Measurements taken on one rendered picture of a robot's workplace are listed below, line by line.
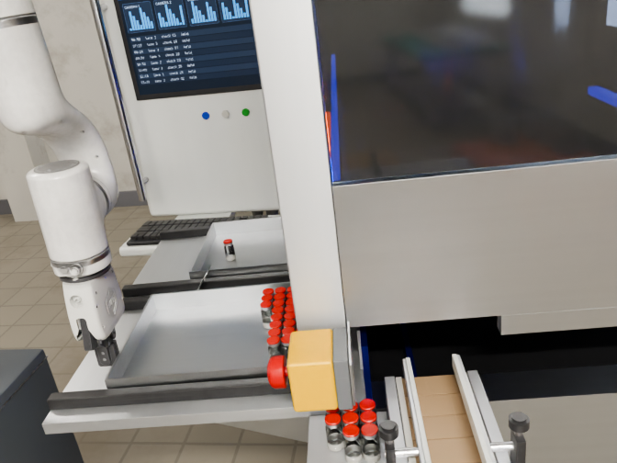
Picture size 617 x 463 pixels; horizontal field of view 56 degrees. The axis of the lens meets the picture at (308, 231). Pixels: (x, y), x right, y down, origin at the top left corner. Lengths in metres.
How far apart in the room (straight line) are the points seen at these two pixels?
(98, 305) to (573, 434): 0.70
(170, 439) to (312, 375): 1.58
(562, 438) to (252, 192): 1.15
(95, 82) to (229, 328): 3.59
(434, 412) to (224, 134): 1.17
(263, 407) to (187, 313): 0.33
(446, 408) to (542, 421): 0.18
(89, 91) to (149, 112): 2.77
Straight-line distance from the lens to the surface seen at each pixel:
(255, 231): 1.43
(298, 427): 1.00
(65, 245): 0.88
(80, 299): 0.91
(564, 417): 0.91
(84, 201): 0.87
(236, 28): 1.66
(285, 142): 0.66
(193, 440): 2.21
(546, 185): 0.72
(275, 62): 0.65
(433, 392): 0.79
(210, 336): 1.05
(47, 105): 0.84
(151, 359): 1.03
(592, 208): 0.75
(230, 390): 0.89
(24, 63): 0.83
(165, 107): 1.77
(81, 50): 4.51
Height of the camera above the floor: 1.43
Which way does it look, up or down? 23 degrees down
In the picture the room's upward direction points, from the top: 7 degrees counter-clockwise
